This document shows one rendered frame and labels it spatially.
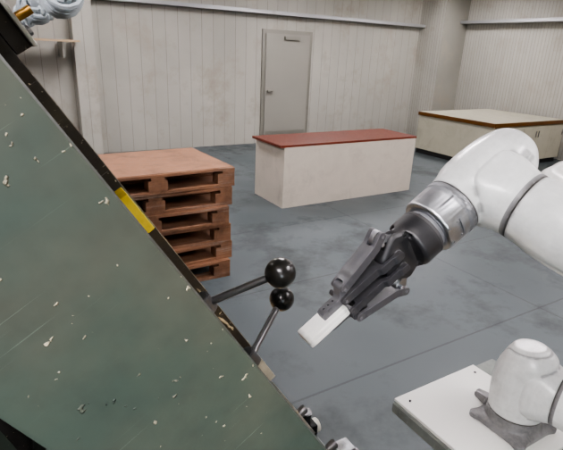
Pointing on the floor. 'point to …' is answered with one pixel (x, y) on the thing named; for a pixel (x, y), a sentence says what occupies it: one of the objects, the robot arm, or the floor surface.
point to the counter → (331, 165)
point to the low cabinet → (431, 144)
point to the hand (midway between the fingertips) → (323, 322)
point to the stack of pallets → (182, 202)
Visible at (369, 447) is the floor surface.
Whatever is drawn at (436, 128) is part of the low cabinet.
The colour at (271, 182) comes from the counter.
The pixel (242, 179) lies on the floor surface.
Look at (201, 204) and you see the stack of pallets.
